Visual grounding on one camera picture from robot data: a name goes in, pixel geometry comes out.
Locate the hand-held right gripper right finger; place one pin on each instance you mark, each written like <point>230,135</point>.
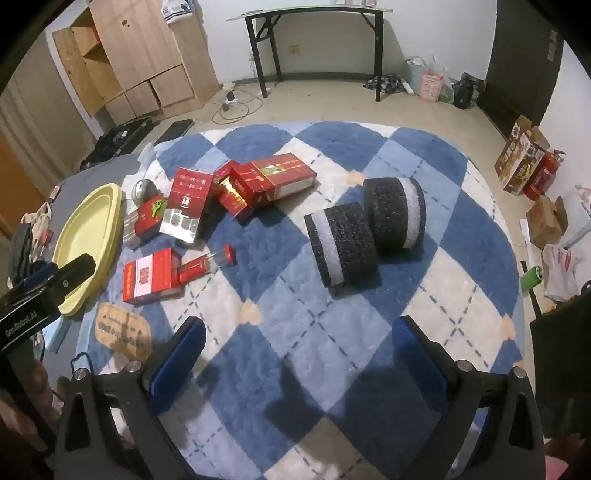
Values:
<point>421,355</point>

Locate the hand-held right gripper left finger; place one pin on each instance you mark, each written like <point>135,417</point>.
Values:
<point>184,350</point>

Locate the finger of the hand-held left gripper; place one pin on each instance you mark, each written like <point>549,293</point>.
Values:
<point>39,273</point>
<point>76,270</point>

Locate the pale yellow plastic basin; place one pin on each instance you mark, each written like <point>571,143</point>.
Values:
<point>85,240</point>

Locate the red and white box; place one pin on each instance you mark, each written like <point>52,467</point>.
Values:
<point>150,277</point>

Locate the small red green box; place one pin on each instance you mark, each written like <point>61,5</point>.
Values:
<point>141,226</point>

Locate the red and clear tube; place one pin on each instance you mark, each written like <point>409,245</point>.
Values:
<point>203,265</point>

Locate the pale purple round plush toy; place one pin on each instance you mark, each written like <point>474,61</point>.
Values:
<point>144,191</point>

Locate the red silver box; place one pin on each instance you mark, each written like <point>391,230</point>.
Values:
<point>187,203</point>

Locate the black white foam roll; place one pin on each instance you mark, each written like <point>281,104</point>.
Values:
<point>392,212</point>
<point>344,244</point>

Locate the red box gold lining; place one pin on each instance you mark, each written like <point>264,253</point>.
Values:
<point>233,196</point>

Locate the large red cigarette carton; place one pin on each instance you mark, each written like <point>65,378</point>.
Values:
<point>277,177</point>

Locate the blue face mask pack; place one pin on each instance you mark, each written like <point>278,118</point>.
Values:
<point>56,334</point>

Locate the beige cloth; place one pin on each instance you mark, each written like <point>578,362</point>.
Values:
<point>39,221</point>

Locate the wooden door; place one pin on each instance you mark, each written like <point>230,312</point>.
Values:
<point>18,189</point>

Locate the blue white checkered blanket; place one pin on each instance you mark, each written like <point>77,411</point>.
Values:
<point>286,323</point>

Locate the green can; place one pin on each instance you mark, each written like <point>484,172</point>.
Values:
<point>532,279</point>

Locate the black case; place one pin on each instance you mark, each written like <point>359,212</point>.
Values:
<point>117,141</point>

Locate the pale blue cloth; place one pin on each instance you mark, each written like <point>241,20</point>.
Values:
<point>147,152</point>

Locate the large black bag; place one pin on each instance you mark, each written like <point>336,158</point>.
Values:
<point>563,360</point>

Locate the beige curtain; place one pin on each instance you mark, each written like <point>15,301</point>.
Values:
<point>41,115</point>

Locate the white cloth red print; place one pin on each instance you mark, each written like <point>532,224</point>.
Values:
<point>561,272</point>

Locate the black flat mat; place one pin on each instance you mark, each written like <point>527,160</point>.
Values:
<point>174,133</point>

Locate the brown cardboard box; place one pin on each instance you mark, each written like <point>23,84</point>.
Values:
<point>545,221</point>

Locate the red fire extinguisher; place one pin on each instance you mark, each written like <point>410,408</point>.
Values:
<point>542,177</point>

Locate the printed cardboard box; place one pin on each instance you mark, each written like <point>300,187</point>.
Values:
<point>519,157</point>

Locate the wooden wardrobe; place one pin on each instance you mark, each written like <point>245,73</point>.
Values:
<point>138,50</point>

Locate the white power strip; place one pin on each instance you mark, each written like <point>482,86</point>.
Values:
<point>230,97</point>

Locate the pink plastic bag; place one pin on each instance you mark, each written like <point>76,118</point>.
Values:
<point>430,86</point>

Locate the plaid cloth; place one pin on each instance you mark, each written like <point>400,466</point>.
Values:
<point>385,84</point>

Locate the white hanging bag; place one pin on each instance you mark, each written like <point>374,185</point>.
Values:
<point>180,10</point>

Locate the pale blue bin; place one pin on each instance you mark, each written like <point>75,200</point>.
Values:
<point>415,71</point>

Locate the dark door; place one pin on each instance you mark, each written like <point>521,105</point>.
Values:
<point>521,69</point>

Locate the black folding table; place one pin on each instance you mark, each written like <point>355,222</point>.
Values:
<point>318,11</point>

